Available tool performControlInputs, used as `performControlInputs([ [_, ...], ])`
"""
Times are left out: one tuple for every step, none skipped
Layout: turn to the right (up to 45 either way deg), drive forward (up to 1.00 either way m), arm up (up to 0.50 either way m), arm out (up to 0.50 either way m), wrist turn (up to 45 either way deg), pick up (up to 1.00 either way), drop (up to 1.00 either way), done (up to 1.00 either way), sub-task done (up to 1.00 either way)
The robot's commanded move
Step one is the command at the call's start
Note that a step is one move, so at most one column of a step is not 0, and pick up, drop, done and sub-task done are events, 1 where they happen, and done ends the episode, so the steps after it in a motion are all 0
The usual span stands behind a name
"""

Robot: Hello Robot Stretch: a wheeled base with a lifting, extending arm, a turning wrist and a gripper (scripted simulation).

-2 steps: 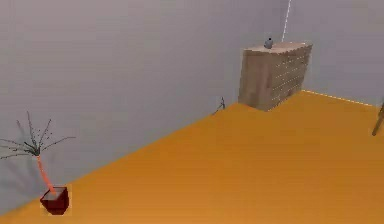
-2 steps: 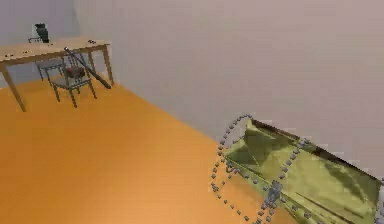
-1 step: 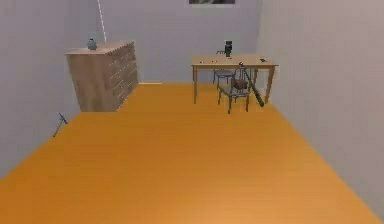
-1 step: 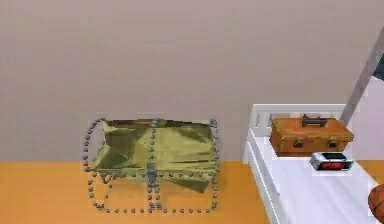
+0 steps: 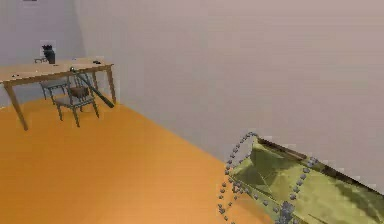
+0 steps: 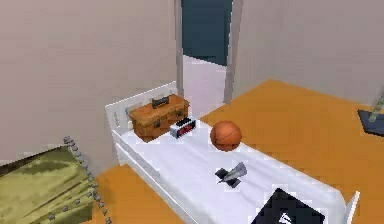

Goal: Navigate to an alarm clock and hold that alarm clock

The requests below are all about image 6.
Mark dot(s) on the orange basketball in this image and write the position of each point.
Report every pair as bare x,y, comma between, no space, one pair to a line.
226,136

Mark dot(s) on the white bed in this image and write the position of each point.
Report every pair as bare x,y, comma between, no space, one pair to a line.
180,166

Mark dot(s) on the grey and black small object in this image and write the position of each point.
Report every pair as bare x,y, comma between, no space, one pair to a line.
233,174

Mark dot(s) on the black laptop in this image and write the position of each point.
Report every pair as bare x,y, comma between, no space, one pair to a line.
283,205

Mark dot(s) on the olive green studded armchair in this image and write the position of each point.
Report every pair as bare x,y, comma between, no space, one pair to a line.
36,186

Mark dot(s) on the grey door frame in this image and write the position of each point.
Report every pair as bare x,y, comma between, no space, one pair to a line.
233,50

